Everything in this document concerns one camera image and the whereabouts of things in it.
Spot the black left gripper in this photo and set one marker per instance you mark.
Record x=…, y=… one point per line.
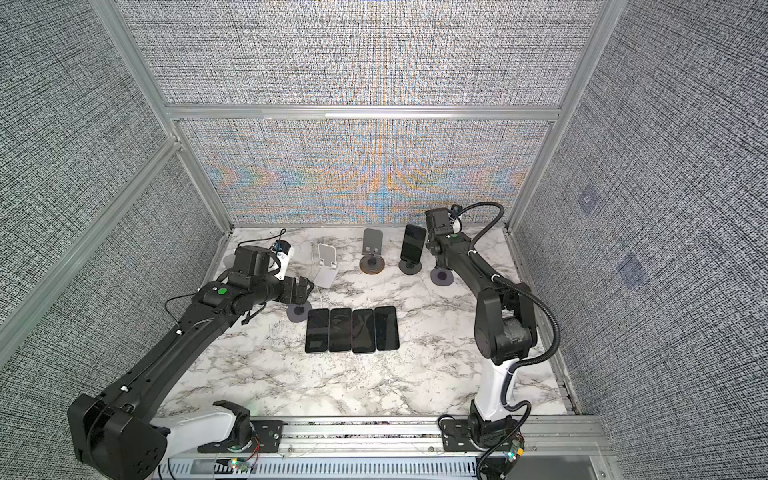
x=304, y=291

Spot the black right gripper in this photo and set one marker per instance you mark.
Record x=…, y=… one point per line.
x=429, y=241

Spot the black smartphone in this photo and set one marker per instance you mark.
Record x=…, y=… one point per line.
x=386, y=328
x=413, y=244

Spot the pink-edged smartphone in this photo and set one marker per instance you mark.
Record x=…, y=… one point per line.
x=317, y=331

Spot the teal-edged smartphone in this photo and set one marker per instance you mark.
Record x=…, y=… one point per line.
x=340, y=330

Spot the blue-edged smartphone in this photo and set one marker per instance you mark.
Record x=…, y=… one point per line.
x=363, y=331

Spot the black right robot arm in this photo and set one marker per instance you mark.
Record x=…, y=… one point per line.
x=504, y=327

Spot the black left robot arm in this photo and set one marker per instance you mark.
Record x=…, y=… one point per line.
x=113, y=431

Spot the lilac round-base phone stand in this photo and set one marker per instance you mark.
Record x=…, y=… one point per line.
x=441, y=277

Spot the dark grey round-base stand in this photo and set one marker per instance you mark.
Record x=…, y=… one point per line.
x=409, y=268

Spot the purple round-base phone stand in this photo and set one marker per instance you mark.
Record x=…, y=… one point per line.
x=297, y=313

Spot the white folding phone stand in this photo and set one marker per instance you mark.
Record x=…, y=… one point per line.
x=326, y=267

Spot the wooden round-base phone stand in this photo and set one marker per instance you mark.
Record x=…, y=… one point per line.
x=372, y=261

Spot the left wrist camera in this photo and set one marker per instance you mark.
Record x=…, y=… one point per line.
x=284, y=252

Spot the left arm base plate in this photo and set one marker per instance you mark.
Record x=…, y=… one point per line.
x=262, y=435

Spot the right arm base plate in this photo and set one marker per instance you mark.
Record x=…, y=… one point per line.
x=462, y=433

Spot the aluminium front rail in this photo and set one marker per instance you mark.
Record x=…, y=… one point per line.
x=556, y=447

